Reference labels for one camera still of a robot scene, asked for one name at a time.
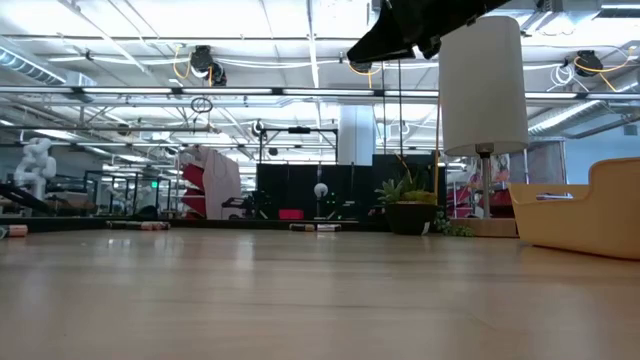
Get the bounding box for potted succulent plant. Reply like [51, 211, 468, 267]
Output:
[373, 167, 475, 238]

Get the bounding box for silver ventilation duct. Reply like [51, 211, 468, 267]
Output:
[527, 98, 640, 140]
[0, 46, 96, 87]

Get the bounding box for black desk equipment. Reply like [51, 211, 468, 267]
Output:
[221, 189, 274, 221]

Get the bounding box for black partition curtain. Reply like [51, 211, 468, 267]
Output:
[255, 152, 447, 222]

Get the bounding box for white cylindrical table lamp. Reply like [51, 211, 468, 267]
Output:
[438, 14, 530, 239]

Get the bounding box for black curved cable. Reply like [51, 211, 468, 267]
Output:
[0, 182, 52, 215]

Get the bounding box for white robot figure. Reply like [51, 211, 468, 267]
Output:
[13, 136, 58, 202]

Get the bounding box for black hanging ring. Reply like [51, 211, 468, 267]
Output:
[189, 95, 215, 115]

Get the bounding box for black frame workstation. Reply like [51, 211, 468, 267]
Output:
[82, 169, 174, 219]

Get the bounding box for yellow plastic bin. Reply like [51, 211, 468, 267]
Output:
[508, 156, 640, 262]

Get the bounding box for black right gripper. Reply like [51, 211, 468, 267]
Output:
[345, 0, 512, 64]

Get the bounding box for long ceiling light strip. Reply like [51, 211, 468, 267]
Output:
[0, 84, 640, 101]

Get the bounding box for red storage shelf rack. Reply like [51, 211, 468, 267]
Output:
[446, 152, 516, 220]

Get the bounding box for white building column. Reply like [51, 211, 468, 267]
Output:
[338, 103, 377, 167]

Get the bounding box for black hanging cable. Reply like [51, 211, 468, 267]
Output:
[379, 58, 387, 156]
[396, 58, 404, 161]

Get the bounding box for red rack with pale cover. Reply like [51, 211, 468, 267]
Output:
[179, 144, 245, 221]

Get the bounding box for black gantry stand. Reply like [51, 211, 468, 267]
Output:
[257, 125, 340, 165]

